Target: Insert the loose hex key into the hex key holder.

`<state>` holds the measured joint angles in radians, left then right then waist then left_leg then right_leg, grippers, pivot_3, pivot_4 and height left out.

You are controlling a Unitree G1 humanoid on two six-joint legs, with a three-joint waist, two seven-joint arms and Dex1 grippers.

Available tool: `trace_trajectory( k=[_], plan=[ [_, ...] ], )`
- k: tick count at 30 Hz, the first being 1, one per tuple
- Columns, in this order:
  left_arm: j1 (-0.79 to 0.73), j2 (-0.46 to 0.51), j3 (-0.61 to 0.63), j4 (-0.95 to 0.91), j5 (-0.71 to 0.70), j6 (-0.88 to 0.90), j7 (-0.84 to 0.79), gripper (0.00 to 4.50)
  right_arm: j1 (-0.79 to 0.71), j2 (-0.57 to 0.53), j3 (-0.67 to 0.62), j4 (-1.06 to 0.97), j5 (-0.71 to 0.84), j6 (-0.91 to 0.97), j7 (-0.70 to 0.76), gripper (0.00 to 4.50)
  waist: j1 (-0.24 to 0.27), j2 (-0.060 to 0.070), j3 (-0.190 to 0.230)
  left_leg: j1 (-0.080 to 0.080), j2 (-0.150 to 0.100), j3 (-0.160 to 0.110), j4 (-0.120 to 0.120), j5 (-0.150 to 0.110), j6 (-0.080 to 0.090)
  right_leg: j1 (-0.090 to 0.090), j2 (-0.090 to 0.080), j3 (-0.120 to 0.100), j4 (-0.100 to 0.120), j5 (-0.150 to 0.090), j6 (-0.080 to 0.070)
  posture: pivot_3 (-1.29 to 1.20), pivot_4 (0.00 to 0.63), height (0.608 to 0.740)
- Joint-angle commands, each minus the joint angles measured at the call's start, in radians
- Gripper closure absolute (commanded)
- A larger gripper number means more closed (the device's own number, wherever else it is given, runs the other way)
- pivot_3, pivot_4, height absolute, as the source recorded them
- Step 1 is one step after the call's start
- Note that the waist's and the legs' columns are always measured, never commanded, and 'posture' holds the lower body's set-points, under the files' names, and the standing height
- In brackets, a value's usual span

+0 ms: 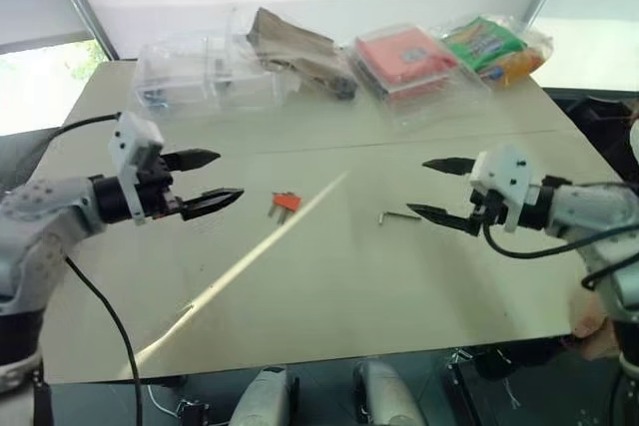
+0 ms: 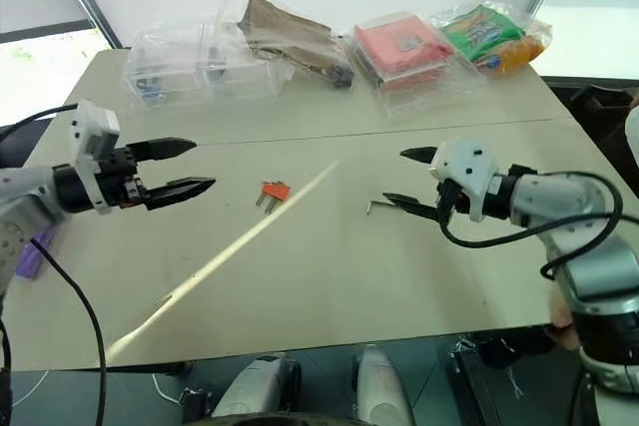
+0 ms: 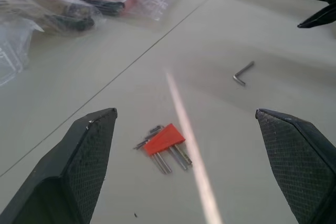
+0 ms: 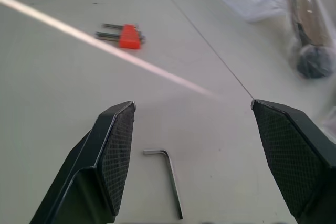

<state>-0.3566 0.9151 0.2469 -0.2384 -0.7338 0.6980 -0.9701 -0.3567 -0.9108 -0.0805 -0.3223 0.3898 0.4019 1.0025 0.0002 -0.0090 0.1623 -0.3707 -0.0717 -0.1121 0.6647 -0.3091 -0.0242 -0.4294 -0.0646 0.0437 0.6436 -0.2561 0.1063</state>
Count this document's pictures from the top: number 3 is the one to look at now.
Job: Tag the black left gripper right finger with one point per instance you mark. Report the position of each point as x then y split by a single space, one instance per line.
296 155

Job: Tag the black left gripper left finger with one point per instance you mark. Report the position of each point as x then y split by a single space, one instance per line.
78 155

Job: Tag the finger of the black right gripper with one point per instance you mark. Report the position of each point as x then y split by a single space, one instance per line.
320 16

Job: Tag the red block with metal pins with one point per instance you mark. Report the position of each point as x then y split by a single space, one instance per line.
164 139

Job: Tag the clear plastic bag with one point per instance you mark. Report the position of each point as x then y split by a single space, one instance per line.
11 51

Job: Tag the dark item in plastic bag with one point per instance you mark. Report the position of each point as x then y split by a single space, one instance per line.
52 14

